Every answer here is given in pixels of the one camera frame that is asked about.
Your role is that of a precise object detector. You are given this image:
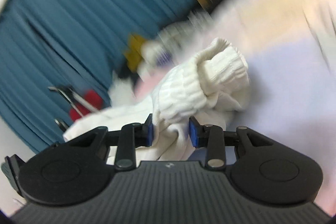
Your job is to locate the black pole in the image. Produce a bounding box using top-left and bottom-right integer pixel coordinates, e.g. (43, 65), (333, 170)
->
(54, 119), (69, 132)

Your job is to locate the red cloth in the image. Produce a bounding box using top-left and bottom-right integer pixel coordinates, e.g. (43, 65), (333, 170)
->
(70, 89), (104, 121)

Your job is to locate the grey white clothes pile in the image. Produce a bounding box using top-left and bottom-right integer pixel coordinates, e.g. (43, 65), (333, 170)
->
(138, 11), (213, 76)

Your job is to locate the mustard yellow garment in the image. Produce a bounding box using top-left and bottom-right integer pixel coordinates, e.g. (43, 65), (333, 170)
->
(124, 34), (147, 73)

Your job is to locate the white jacket with lettered band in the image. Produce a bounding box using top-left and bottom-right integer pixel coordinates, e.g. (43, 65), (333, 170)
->
(63, 38), (249, 162)

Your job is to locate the pastel rainbow duvet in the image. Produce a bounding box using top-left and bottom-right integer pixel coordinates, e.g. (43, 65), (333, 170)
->
(131, 0), (336, 217)

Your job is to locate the blue curtain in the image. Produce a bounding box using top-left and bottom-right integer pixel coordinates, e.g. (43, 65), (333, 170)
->
(1, 0), (195, 152)

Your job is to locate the silver tripod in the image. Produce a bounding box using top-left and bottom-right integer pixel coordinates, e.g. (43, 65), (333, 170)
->
(48, 85), (98, 117)

